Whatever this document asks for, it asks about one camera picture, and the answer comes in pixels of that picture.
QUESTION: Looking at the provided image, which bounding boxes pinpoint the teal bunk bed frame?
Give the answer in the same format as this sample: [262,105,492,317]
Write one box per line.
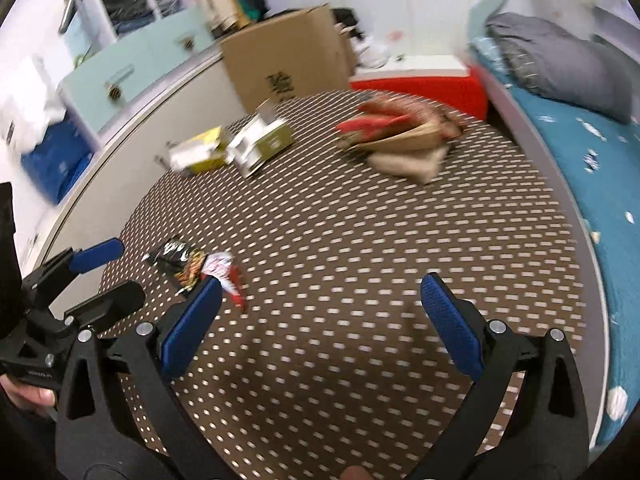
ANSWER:
[462,0,640,453]

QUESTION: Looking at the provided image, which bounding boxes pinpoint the white cloth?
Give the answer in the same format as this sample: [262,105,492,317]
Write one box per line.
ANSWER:
[0,57,68,153]

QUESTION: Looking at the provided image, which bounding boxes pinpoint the person's left hand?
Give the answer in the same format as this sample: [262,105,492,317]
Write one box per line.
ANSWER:
[0,374,57,407]

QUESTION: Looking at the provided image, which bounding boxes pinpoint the large cardboard box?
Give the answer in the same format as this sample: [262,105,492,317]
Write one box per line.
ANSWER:
[220,4,357,116]

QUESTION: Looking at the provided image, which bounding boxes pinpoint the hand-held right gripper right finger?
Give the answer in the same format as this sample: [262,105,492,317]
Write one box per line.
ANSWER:
[405,274,592,480]

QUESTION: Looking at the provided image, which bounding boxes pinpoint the blue storage bin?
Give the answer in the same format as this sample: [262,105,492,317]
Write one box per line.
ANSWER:
[20,115,93,206]

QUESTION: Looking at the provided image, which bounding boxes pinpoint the yellow and white box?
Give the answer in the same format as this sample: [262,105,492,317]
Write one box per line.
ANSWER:
[169,126,232,175]

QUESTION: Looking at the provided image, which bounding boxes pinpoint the bed with teal sheet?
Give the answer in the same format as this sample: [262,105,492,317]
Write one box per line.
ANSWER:
[470,35,640,451]

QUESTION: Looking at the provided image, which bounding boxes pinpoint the red storage bench white top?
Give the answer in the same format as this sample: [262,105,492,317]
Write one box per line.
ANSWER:
[349,55,488,121]

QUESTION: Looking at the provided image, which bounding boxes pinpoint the person's left forearm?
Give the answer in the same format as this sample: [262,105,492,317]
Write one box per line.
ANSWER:
[0,397,58,480]

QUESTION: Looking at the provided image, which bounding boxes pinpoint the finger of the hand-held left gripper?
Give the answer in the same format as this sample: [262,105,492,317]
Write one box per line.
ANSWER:
[22,238,126,287]
[65,281,147,333]

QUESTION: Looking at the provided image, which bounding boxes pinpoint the white cubby shelf unit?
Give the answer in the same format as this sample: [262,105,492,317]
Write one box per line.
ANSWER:
[60,0,201,48]

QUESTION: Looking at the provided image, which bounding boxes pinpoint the grey folded quilt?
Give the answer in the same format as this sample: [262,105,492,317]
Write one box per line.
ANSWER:
[486,11,636,123]

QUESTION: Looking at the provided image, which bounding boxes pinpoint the tan paper wrapper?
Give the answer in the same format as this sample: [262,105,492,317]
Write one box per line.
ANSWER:
[367,142,453,184]

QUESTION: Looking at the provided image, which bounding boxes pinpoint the white low cabinet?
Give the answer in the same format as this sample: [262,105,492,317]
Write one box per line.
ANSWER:
[32,50,251,281]

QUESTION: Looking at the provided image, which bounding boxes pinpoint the black clothes heap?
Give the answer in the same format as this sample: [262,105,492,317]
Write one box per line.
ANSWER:
[331,7,361,41]

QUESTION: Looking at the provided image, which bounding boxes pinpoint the white plastic bag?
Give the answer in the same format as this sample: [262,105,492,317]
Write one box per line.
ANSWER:
[352,35,391,68]

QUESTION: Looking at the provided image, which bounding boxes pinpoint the red snack wrapper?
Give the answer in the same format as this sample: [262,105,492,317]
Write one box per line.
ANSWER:
[336,110,413,137]

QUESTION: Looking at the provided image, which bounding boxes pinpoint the blue plaid pillow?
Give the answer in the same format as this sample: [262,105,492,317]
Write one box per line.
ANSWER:
[470,35,516,88]

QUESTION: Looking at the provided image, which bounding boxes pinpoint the teal drawer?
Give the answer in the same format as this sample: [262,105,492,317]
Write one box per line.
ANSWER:
[59,42,161,133]
[120,6,217,68]

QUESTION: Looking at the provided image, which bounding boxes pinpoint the dark red-yellow snack wrapper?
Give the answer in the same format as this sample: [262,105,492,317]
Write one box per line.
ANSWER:
[175,251,210,292]

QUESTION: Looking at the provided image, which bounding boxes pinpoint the olive and white carton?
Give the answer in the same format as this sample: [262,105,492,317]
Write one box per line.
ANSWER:
[227,99,295,179]

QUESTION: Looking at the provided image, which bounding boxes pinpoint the dark folded clothes stack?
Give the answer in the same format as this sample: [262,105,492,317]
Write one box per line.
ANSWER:
[107,0,153,36]

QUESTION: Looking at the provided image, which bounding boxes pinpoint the black snack wrapper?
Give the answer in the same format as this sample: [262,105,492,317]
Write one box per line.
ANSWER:
[142,236,195,275]

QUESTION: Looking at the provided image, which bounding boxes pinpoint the brown patterned wrapper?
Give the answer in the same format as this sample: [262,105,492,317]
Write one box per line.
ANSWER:
[357,91,468,153]

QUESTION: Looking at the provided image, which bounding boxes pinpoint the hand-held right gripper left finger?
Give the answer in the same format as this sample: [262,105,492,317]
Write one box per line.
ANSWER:
[55,277,236,480]

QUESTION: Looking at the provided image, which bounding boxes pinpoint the white and red wrapper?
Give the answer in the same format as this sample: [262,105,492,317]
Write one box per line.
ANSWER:
[202,251,249,313]

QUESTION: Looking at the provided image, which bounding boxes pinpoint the white wardrobe butterfly stickers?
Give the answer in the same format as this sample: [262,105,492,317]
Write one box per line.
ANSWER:
[260,0,501,61]

